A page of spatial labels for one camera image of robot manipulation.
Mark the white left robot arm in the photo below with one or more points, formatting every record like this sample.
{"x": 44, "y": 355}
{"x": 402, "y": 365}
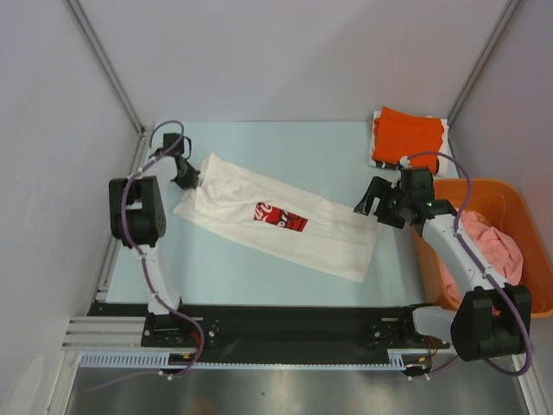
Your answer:
{"x": 138, "y": 219}

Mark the pink t-shirt in bin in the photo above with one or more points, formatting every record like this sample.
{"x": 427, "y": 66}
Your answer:
{"x": 499, "y": 249}

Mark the right corner frame post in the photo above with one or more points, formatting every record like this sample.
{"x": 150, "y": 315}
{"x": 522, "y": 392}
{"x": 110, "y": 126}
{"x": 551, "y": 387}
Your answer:
{"x": 506, "y": 17}

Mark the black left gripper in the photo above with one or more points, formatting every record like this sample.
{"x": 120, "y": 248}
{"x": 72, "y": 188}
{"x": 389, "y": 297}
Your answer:
{"x": 191, "y": 181}

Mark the corner frame post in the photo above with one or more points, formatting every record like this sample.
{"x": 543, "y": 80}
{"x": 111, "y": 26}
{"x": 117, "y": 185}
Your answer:
{"x": 506, "y": 17}
{"x": 97, "y": 50}

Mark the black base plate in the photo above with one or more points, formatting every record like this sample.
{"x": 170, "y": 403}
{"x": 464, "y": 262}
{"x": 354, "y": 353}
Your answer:
{"x": 294, "y": 334}

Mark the left corner frame post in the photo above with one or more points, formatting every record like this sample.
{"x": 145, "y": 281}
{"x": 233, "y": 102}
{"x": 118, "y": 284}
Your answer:
{"x": 97, "y": 50}

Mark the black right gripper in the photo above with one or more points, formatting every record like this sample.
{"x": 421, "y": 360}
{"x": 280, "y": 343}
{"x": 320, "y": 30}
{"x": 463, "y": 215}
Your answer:
{"x": 376, "y": 188}

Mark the aluminium frame rail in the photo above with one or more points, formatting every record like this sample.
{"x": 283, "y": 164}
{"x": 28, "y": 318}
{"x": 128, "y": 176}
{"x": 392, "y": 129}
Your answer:
{"x": 103, "y": 332}

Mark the white slotted cable duct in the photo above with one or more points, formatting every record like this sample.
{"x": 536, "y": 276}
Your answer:
{"x": 393, "y": 360}

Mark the white t-shirt red graphic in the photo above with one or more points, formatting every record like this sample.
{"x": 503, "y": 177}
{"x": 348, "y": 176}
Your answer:
{"x": 279, "y": 219}

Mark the orange plastic bin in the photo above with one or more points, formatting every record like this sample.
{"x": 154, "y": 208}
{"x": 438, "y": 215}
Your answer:
{"x": 499, "y": 224}

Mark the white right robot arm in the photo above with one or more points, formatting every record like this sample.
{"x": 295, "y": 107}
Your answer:
{"x": 494, "y": 316}

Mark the folded orange t-shirt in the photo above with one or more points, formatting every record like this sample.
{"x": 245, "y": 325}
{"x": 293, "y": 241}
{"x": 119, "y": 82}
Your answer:
{"x": 408, "y": 138}

